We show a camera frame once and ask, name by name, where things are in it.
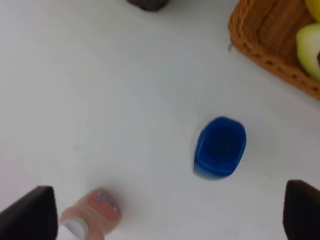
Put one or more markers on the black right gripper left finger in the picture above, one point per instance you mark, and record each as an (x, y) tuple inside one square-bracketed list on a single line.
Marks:
[(32, 217)]

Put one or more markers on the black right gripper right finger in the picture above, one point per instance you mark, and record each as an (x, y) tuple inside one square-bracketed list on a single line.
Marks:
[(301, 211)]

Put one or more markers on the pink soap bottle white cap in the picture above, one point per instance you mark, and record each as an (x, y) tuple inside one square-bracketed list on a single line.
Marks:
[(92, 217)]

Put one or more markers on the white shampoo bottle blue cap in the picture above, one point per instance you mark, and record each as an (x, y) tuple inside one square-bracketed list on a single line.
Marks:
[(219, 149)]

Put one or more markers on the halved avocado with pit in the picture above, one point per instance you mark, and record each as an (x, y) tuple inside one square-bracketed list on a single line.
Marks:
[(308, 49)]

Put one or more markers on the yellow lemon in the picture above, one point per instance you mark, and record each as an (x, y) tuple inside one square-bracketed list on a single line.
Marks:
[(313, 7)]

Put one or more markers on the orange wicker basket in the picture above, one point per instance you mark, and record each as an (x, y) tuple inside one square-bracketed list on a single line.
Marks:
[(265, 32)]

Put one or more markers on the dark brown wicker basket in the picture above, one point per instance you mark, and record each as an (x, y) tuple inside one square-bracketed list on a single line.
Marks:
[(149, 5)]

